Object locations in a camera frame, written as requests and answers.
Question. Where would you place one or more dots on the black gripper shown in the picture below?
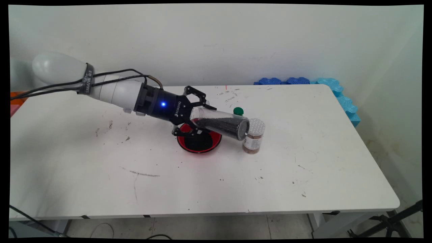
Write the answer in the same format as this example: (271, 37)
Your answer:
(158, 101)

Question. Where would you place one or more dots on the clear plastic jar black seeds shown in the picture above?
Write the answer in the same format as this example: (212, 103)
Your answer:
(222, 123)

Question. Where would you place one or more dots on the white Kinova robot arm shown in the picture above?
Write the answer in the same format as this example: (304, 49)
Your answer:
(114, 91)

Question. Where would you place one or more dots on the black seeds heap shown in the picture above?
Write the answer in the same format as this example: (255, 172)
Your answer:
(199, 143)

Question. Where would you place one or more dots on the red bowl black rim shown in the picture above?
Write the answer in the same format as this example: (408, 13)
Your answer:
(181, 144)

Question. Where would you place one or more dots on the green cap spice bottle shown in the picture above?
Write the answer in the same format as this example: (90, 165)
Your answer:
(238, 111)

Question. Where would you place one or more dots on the foil sealed brown spice jar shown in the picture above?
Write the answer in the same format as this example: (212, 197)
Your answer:
(254, 141)

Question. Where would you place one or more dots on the light blue foam mat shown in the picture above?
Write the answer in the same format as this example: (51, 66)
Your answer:
(344, 101)

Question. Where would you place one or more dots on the orange block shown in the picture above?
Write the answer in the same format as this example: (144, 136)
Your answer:
(17, 101)

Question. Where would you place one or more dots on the white table leg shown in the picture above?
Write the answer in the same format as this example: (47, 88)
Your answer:
(337, 224)

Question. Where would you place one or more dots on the pink block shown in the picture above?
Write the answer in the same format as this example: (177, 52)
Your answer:
(14, 109)

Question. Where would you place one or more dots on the black tripod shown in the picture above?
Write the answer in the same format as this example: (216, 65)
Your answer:
(391, 222)

